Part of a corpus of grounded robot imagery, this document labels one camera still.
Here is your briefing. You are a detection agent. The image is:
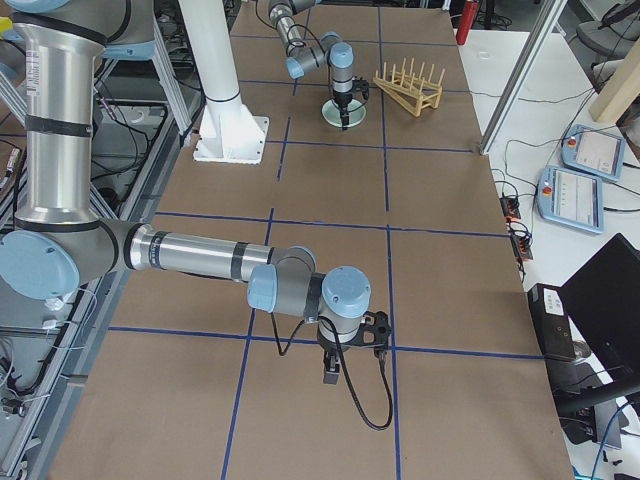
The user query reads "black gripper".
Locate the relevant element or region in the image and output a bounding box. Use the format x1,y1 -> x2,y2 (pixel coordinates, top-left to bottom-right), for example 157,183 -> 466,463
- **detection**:
317,330 -> 361,385
333,91 -> 351,130

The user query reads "light green plate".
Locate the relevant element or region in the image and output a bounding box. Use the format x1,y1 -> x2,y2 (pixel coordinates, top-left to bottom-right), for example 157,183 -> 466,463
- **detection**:
321,99 -> 366,129

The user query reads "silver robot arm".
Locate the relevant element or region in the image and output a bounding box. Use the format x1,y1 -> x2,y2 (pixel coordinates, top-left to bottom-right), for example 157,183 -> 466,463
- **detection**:
267,0 -> 356,130
1,1 -> 371,384

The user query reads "wooden dish rack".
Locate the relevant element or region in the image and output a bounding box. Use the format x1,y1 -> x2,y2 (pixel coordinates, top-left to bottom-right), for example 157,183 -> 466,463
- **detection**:
373,58 -> 446,118

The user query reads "red fire extinguisher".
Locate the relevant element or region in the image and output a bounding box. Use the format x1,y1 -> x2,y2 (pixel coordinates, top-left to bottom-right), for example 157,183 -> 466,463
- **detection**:
456,0 -> 479,46

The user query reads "far orange black connector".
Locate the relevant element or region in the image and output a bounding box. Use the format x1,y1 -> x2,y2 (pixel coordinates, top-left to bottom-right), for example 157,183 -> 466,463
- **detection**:
500,196 -> 521,221

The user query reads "orange black connector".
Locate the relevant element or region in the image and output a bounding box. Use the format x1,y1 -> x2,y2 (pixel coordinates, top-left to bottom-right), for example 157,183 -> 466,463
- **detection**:
510,230 -> 533,261
500,196 -> 521,221

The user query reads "near orange black connector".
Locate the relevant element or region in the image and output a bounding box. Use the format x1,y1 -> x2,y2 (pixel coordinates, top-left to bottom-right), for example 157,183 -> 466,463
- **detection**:
510,230 -> 533,261

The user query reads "black box with label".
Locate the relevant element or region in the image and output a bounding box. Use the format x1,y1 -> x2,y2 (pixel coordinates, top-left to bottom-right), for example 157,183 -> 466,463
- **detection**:
527,283 -> 575,362

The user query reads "near blue teach pendant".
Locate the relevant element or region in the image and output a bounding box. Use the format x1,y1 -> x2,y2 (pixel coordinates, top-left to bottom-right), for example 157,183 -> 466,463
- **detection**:
536,166 -> 604,234

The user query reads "blue teach pendant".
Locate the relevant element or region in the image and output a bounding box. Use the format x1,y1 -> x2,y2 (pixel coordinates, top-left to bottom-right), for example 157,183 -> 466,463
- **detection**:
536,166 -> 604,234
561,124 -> 624,182

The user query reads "far blue teach pendant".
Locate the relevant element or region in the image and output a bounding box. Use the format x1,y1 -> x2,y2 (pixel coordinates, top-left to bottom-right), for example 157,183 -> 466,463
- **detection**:
561,124 -> 624,182

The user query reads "wooden beam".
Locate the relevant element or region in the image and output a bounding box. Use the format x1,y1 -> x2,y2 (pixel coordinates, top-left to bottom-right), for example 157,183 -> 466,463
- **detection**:
589,40 -> 640,123

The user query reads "grey office chair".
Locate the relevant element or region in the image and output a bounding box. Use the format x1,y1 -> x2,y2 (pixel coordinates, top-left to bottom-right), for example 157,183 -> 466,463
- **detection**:
576,0 -> 639,60

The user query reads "black laptop computer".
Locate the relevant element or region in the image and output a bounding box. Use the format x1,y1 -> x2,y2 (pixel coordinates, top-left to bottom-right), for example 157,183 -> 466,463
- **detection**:
560,233 -> 639,380

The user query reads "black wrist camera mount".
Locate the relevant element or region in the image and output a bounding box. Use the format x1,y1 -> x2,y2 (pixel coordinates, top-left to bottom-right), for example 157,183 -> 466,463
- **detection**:
358,311 -> 391,350

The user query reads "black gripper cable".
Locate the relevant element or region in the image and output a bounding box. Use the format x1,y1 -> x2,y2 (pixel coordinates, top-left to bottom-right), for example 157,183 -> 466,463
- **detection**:
270,310 -> 394,430

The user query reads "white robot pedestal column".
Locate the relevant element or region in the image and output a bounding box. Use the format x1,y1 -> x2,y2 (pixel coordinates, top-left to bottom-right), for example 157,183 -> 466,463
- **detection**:
179,0 -> 269,165

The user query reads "aluminium frame post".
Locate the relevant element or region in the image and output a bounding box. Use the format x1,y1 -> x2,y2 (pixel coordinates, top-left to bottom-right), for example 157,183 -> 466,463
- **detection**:
479,0 -> 567,155

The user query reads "aluminium side frame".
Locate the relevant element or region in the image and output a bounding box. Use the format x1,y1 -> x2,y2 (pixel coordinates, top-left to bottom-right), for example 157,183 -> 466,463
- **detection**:
0,19 -> 201,480

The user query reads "blue network cable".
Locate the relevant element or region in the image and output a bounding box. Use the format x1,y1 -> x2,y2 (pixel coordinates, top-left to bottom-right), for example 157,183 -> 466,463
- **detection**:
589,399 -> 629,480

